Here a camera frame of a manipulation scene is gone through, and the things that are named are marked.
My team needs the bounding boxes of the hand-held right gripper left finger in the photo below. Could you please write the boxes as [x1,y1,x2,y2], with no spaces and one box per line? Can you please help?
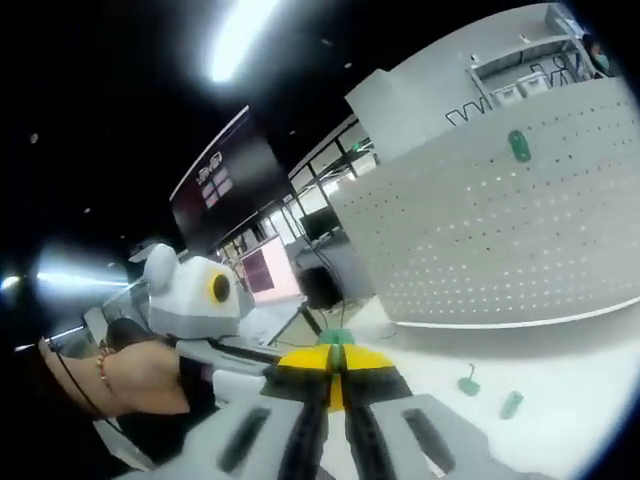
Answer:
[149,344,346,480]

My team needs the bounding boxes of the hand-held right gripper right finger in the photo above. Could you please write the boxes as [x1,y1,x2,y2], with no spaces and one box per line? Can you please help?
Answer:
[343,344,497,480]

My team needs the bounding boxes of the green hook assembly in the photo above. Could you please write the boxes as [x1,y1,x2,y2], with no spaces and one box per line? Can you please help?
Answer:
[319,326,358,348]
[506,129,532,163]
[456,362,482,397]
[499,390,525,421]

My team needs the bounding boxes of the white perforated mounting plate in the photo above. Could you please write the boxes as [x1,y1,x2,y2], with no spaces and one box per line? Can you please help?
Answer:
[326,73,640,332]

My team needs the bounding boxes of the person's left hand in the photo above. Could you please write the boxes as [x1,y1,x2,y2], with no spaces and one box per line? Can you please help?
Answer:
[106,341,194,417]

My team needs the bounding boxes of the pink lit monitor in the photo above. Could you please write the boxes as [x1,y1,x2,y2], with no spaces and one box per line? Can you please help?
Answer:
[239,238,307,306]

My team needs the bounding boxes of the black office chair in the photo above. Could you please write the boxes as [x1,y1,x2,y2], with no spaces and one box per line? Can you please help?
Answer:
[299,264,347,312]

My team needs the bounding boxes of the ceiling light strip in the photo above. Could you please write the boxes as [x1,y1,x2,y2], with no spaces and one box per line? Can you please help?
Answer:
[206,0,297,85]

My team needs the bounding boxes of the white square column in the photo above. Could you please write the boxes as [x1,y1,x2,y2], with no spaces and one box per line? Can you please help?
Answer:
[344,68,482,157]

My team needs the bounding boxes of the white shelf unit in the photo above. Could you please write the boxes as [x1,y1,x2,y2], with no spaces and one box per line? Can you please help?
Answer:
[466,31,587,104]

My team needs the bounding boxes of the beaded bracelet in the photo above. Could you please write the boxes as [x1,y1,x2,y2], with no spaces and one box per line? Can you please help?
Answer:
[96,348,115,387]

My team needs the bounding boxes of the large dark wall screen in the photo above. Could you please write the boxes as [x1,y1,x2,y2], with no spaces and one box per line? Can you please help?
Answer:
[169,104,282,252]

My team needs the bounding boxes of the black cable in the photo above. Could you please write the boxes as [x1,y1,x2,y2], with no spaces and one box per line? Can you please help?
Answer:
[43,337,124,434]

